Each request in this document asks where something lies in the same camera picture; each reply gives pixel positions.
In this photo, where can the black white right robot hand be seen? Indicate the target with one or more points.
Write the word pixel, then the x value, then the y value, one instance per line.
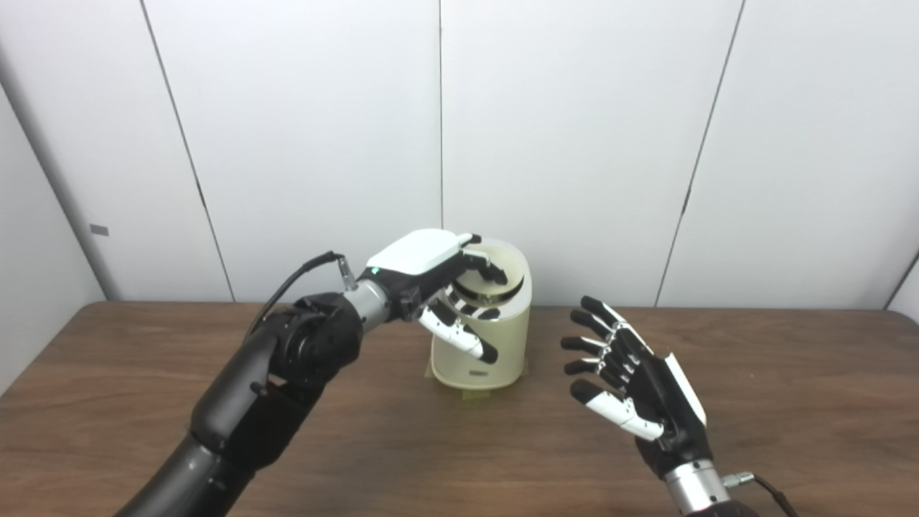
pixel 668 409

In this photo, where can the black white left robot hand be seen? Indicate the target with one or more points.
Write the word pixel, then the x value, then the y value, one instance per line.
pixel 416 258

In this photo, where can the round cream bin lid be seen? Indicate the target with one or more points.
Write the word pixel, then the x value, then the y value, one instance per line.
pixel 506 258

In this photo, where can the cream-colored bin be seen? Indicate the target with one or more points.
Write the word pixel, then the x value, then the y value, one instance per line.
pixel 510 337

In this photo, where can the small gray wall tag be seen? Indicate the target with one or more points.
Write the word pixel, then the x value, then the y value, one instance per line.
pixel 99 230

